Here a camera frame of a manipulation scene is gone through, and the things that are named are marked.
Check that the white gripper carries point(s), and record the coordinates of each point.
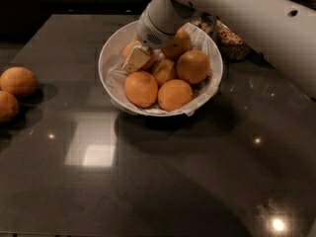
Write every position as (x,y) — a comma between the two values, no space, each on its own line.
(149,33)

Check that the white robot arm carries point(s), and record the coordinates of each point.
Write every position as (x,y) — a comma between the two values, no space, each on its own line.
(282,31)

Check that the glass cereal jar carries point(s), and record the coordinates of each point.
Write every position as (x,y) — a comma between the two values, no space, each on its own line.
(231,46)
(206,23)

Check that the white paper liner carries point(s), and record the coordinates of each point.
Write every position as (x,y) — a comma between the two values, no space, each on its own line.
(204,91)

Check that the white bowl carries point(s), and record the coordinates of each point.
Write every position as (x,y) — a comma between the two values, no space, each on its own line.
(113,50)

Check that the left glass cereal jar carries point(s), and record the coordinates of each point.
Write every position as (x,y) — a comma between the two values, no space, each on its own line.
(206,23)

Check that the middle glass cereal jar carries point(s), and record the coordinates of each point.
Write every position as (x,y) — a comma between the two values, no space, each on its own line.
(231,46)

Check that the orange at bowl top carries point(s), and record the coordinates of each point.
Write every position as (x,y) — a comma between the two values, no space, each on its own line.
(178,45)

